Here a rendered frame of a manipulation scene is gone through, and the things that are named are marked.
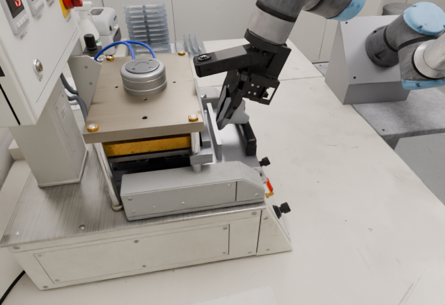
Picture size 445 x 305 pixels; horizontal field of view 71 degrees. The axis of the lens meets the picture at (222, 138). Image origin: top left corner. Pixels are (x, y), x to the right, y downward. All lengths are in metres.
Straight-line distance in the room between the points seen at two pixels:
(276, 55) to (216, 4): 2.57
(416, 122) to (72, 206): 1.11
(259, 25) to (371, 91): 0.82
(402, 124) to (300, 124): 0.36
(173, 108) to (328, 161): 0.60
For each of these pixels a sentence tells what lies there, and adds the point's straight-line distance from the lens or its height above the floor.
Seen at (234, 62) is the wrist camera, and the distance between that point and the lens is 0.56.
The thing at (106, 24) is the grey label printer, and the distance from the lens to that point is 1.50.
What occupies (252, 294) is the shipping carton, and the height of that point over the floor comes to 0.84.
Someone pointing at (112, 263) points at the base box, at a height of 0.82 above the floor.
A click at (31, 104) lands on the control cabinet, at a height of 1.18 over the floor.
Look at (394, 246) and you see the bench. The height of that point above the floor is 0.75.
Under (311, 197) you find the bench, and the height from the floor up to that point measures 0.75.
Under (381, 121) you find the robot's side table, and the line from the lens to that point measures 1.23.
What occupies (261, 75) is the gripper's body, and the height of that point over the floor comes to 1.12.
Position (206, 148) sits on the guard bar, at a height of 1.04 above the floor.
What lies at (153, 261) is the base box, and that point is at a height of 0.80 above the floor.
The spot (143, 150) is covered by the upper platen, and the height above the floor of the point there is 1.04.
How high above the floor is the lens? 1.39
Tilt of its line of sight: 39 degrees down
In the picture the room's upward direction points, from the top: straight up
